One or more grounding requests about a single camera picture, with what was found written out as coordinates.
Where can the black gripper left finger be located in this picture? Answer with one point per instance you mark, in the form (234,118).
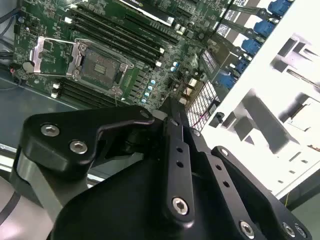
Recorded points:
(62,130)

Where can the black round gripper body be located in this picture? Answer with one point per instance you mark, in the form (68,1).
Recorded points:
(120,205)

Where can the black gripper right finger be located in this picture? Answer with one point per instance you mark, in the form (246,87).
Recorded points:
(250,195)

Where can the metal socket cover frame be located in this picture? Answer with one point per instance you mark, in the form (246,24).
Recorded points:
(36,56)

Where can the silver square CPU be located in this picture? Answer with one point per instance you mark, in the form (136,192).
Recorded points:
(303,115)

